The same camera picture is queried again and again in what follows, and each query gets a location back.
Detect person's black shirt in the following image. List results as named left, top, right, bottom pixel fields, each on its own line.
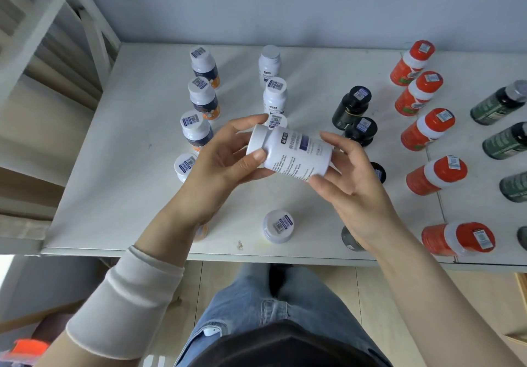
left=189, top=322, right=392, bottom=367

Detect person's left hand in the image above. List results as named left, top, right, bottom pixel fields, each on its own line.
left=172, top=114, right=277, bottom=231

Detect white knit wristband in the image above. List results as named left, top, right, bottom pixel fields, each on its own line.
left=65, top=246, right=185, bottom=362

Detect person's blue jeans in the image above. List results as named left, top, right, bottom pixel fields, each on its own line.
left=175, top=263, right=392, bottom=367

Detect white metal shelf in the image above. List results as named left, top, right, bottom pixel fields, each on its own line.
left=0, top=0, right=527, bottom=274

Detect clear storage box orange latches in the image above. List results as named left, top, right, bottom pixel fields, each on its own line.
left=0, top=337, right=51, bottom=367

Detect person's left forearm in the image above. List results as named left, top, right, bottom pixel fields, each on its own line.
left=35, top=206, right=206, bottom=367

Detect row of red-capped orange bottles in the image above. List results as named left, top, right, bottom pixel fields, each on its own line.
left=41, top=43, right=458, bottom=264

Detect person's right hand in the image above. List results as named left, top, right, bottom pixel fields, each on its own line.
left=307, top=131, right=408, bottom=254

